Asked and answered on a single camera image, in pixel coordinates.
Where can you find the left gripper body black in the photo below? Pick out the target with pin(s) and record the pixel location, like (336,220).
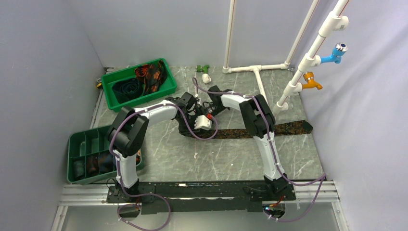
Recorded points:
(191,120)

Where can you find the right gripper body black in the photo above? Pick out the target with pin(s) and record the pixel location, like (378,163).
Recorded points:
(212,109)

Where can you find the brown patterned necktie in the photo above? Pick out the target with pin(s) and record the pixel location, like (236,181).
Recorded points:
(300,127)

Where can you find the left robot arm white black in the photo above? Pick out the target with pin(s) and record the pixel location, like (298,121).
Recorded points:
(127,133)

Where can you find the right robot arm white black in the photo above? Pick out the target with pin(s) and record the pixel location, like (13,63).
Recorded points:
(259,123)

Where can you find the white pipe fitting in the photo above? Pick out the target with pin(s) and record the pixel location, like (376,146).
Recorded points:
(206,78)

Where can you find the green pipe fitting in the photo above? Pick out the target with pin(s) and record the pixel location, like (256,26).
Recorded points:
(202,68)

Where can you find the orange black tie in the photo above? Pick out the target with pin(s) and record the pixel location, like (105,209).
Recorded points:
(152,76)

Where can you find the dark teal tie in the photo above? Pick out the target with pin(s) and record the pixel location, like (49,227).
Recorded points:
(127,90)

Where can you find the green open tray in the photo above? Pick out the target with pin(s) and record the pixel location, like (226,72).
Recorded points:
(110,79)

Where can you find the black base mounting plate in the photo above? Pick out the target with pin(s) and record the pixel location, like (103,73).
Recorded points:
(203,196)

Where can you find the yellow clamp at table edge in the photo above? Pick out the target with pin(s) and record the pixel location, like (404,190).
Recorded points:
(99,84)

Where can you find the orange faucet tap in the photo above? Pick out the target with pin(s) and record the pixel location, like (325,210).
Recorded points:
(310,81)

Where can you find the rolled navy plaid tie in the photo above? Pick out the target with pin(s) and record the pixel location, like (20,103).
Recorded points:
(106,162)

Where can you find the green compartment organizer tray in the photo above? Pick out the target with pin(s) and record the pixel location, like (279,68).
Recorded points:
(94,142)

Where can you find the rolled dark red tie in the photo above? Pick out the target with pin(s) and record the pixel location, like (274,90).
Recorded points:
(92,167)

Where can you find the rolled black tie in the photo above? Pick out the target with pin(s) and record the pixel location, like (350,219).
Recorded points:
(79,169)

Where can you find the blue faucet tap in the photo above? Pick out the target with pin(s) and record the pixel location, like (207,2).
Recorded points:
(338,51)

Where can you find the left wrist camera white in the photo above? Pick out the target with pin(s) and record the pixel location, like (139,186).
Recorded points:
(202,122)

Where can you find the aluminium rail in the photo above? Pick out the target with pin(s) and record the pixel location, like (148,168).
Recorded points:
(97,194)

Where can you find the white pvc pipe frame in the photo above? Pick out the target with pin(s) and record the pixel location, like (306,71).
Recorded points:
(335,21)

